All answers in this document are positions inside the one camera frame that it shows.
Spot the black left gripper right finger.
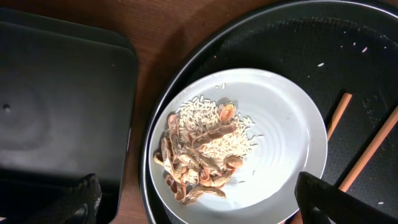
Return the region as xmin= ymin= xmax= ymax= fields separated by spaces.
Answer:
xmin=295 ymin=172 xmax=397 ymax=224

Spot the wooden chopstick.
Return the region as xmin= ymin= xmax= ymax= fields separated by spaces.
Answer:
xmin=338 ymin=107 xmax=397 ymax=192
xmin=327 ymin=93 xmax=352 ymax=140

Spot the grey plate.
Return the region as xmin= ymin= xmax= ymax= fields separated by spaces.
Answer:
xmin=147 ymin=68 xmax=327 ymax=223

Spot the peanut shells and rice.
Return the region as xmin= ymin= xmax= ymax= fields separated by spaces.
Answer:
xmin=153 ymin=95 xmax=254 ymax=205

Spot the round black serving tray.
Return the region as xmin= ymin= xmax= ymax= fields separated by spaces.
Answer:
xmin=139 ymin=1 xmax=397 ymax=223

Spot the black rectangular tray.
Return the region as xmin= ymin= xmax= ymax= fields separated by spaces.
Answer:
xmin=1 ymin=8 xmax=137 ymax=223

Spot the right wooden chopstick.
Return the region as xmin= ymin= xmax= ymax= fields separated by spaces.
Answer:
xmin=338 ymin=107 xmax=397 ymax=192

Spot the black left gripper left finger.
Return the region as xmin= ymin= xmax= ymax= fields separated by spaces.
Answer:
xmin=22 ymin=174 xmax=102 ymax=224

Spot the left wooden chopstick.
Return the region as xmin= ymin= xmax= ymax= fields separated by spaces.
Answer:
xmin=327 ymin=93 xmax=352 ymax=140

